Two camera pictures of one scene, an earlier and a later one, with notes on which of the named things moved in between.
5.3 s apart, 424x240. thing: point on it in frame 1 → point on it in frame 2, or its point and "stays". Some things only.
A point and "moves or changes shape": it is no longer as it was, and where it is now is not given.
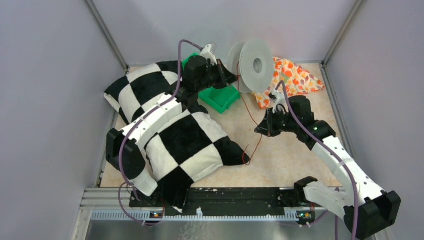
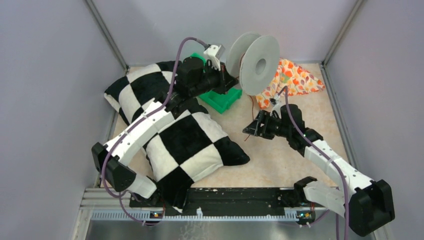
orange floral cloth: (296, 80) stays
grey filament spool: (253, 62) moves or changes shape
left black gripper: (225, 77) stays
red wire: (252, 118) → (252, 114)
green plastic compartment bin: (220, 99) stays
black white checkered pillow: (176, 157) stays
